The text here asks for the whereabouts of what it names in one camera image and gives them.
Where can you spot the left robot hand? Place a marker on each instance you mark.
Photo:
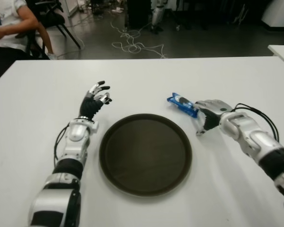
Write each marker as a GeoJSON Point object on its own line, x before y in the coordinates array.
{"type": "Point", "coordinates": [91, 107]}

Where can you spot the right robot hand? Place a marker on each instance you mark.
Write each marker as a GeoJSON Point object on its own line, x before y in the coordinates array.
{"type": "Point", "coordinates": [210, 113]}

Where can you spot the blue Oreo packet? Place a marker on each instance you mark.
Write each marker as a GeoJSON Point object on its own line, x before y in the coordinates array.
{"type": "Point", "coordinates": [182, 102]}

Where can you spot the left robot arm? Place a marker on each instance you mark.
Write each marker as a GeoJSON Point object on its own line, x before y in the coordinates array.
{"type": "Point", "coordinates": [73, 134]}

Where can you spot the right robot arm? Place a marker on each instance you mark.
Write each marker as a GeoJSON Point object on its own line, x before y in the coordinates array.
{"type": "Point", "coordinates": [258, 142]}

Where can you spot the round dark brown tray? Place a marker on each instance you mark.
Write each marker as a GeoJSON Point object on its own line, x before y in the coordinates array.
{"type": "Point", "coordinates": [145, 154]}

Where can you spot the black chair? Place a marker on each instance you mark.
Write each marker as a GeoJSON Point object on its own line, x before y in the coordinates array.
{"type": "Point", "coordinates": [20, 35]}
{"type": "Point", "coordinates": [49, 17]}

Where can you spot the grey metal stand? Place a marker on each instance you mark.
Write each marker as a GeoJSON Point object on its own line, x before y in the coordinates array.
{"type": "Point", "coordinates": [239, 15]}

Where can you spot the white panel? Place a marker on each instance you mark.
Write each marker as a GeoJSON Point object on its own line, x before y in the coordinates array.
{"type": "Point", "coordinates": [71, 7]}

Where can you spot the black cabinet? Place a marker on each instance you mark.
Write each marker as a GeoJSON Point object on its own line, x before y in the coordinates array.
{"type": "Point", "coordinates": [137, 14]}

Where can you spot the seated person white shirt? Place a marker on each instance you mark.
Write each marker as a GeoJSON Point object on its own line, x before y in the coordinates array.
{"type": "Point", "coordinates": [9, 19]}

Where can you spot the white curved cabinet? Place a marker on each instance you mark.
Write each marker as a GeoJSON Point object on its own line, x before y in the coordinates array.
{"type": "Point", "coordinates": [279, 11]}

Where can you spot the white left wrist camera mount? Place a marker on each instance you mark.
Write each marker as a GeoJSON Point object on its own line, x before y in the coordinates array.
{"type": "Point", "coordinates": [94, 126]}

